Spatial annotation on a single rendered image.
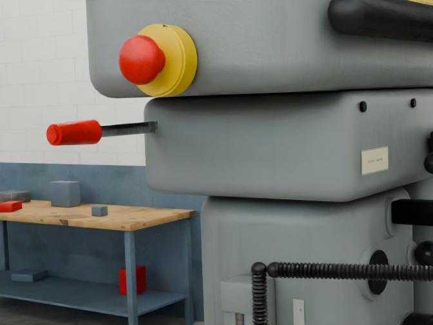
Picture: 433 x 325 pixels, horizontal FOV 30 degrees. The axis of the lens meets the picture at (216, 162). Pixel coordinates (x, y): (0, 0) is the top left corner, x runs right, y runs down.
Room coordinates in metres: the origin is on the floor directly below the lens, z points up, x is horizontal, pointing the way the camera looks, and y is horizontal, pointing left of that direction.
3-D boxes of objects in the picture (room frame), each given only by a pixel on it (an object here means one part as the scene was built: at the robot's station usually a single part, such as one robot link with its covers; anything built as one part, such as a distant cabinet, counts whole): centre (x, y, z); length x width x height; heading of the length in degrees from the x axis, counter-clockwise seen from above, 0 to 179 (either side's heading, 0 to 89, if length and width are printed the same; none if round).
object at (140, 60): (0.66, 0.06, 1.76); 0.04 x 0.03 x 0.04; 55
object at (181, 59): (0.68, 0.04, 1.76); 0.06 x 0.02 x 0.06; 55
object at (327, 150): (0.90, -0.11, 1.68); 0.34 x 0.24 x 0.10; 145
